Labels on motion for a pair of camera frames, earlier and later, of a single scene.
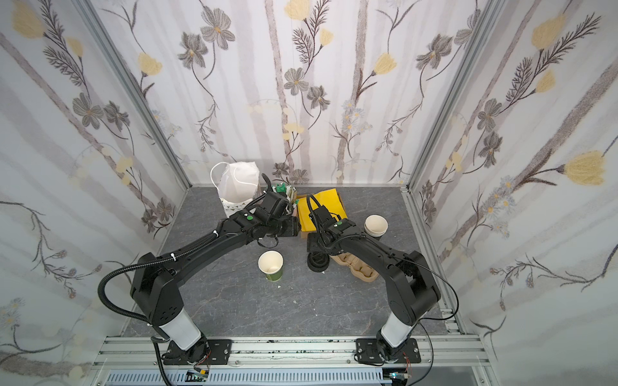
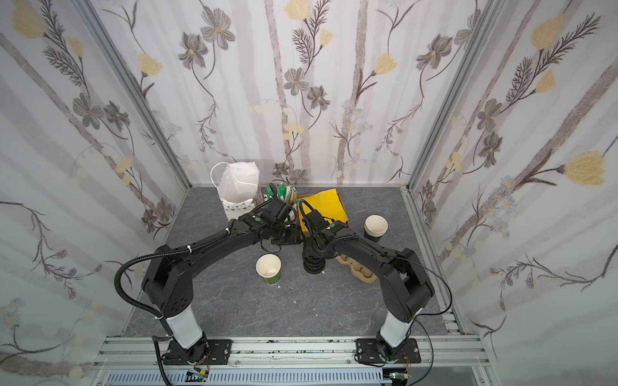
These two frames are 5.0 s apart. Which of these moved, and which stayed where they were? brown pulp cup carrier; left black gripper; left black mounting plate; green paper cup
Moved: left black gripper
Stayed: left black mounting plate; green paper cup; brown pulp cup carrier
